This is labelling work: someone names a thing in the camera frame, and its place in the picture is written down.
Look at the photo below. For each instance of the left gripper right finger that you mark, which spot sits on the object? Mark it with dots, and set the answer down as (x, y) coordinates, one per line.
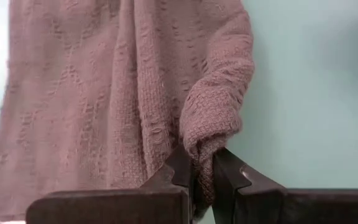
(275, 205)

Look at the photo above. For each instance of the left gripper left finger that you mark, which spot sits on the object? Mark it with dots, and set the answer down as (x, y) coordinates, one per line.
(120, 207)

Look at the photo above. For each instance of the grey terry towel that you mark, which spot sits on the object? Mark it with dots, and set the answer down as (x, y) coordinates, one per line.
(104, 93)

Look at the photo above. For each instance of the green table mat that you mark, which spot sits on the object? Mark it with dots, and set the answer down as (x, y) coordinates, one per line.
(306, 93)

